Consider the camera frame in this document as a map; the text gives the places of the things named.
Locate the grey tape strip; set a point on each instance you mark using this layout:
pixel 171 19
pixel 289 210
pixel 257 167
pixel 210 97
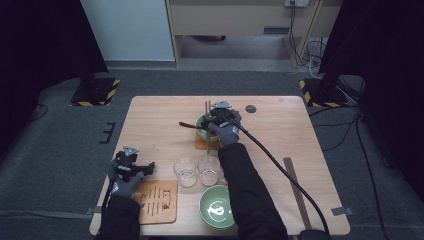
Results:
pixel 92 210
pixel 341 211

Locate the reddish brown wooden spoon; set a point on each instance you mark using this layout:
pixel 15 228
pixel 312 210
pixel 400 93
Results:
pixel 188 125

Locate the white cabinet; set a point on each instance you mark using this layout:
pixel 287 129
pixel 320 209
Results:
pixel 128 30

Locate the green ceramic bowl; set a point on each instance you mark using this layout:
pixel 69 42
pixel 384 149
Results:
pixel 201 133
pixel 215 210

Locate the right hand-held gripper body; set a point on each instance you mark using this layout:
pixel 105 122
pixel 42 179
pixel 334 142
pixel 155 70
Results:
pixel 222 115

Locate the wall power socket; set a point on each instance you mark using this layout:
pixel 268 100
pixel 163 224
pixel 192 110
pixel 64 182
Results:
pixel 296 2

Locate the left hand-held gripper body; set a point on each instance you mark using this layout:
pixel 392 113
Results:
pixel 126 166

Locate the black stand base striped edge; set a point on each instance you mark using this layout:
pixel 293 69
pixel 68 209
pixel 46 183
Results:
pixel 320 95
pixel 96 91

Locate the wooden coaster with cutouts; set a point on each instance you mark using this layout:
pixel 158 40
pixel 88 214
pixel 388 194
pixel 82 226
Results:
pixel 168 215
pixel 200 146

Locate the dark curtain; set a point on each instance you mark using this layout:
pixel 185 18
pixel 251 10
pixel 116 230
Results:
pixel 393 66
pixel 33 50

